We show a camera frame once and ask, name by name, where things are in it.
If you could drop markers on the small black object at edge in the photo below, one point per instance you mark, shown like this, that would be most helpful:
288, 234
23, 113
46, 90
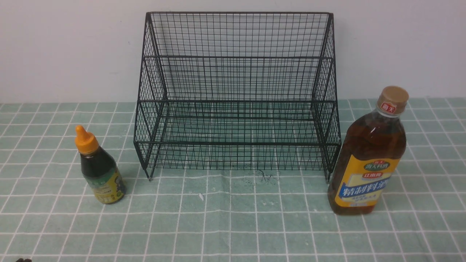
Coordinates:
24, 260

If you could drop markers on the small orange-capped sauce bottle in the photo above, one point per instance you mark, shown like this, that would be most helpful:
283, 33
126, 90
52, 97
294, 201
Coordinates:
99, 168

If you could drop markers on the green checkered tablecloth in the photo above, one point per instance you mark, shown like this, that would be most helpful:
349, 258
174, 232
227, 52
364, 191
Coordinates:
50, 214

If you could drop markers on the black wire mesh rack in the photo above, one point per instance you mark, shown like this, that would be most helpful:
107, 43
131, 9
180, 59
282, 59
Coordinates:
238, 91

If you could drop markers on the large cooking wine bottle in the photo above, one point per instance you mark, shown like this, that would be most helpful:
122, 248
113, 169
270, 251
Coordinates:
373, 146

